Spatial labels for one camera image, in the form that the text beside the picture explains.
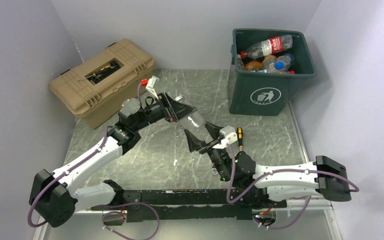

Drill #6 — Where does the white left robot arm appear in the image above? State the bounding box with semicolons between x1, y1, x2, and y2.
27;92;197;228

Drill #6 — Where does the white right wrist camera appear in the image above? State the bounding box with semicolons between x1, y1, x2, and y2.
219;125;238;149

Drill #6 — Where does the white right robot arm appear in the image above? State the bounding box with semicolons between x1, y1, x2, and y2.
184;122;359;208

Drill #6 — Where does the red cap clear bottle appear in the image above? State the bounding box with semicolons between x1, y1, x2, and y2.
237;54;245;71

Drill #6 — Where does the dark green trash bin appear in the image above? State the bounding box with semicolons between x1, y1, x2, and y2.
227;28;316;116

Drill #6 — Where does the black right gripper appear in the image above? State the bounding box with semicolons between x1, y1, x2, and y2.
184;120;233;182

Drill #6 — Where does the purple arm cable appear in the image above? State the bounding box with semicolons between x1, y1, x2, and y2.
27;81;161;240
225;144;360;231

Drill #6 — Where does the crushed orange label jug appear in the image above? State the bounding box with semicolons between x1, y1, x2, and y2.
244;60;264;72

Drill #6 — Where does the yellow black screwdriver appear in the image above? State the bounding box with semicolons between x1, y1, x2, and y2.
236;127;244;151

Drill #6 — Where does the red label clear bottle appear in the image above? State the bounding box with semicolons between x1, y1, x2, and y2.
239;34;294;59

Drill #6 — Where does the clear plastic bottle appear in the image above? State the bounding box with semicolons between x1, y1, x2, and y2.
174;95;208;137

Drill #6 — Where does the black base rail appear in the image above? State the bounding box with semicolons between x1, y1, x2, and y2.
112;189;287;223

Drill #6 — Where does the tan plastic toolbox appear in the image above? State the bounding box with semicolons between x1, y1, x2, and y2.
49;38;155;119

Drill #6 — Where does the red handled adjustable wrench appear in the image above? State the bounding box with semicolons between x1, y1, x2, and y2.
211;167;219;176

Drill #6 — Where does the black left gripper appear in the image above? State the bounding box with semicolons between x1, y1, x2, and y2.
132;91;197;132

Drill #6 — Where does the small blue label bottle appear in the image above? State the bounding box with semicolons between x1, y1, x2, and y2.
274;53;295;71

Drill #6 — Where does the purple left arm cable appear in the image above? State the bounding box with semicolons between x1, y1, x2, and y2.
27;81;161;240

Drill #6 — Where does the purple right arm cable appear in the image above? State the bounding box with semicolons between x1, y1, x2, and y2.
225;144;360;231

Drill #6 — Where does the large orange label bottle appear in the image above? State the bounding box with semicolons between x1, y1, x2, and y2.
261;54;277;73

